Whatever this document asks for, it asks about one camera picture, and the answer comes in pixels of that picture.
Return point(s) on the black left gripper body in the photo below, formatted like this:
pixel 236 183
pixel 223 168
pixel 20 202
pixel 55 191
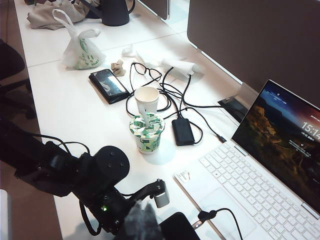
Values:
pixel 120 230

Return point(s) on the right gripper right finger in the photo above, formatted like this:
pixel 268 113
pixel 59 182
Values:
pixel 152 225

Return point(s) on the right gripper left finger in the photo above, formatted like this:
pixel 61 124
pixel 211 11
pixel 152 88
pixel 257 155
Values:
pixel 133 225

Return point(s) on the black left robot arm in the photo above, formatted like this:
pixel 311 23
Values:
pixel 112 165

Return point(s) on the brown desk divider panel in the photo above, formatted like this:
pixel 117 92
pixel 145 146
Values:
pixel 250 37
pixel 160 7

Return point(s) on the green print paper cup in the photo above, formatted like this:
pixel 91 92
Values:
pixel 147 135

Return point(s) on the black power adapter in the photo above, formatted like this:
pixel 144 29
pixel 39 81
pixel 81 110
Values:
pixel 183 132

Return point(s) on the white laptop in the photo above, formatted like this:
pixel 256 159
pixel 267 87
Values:
pixel 250 187

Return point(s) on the white straw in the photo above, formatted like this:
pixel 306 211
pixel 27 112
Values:
pixel 145 117

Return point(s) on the plain white paper cup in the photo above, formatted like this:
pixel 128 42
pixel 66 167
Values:
pixel 147 100

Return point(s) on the black rectangular case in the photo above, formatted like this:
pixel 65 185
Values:
pixel 110 85

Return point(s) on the beige crumpled paper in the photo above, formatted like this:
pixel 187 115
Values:
pixel 118 67

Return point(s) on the white paper wrapper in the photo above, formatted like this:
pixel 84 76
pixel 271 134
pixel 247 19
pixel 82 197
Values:
pixel 180 66

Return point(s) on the white crumpled tissue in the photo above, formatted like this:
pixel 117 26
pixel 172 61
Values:
pixel 128 51

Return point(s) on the green print plastic bag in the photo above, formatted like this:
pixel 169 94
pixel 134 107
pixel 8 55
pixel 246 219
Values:
pixel 85 55

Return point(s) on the black office chair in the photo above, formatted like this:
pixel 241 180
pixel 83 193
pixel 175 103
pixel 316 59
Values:
pixel 10 62

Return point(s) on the black watering can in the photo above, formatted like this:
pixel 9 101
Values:
pixel 115 12

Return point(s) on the beige tote bag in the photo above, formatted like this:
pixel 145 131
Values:
pixel 50 15

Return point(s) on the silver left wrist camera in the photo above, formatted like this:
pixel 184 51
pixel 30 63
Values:
pixel 161 200

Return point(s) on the black frame glasses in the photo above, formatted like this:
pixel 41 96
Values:
pixel 147 72

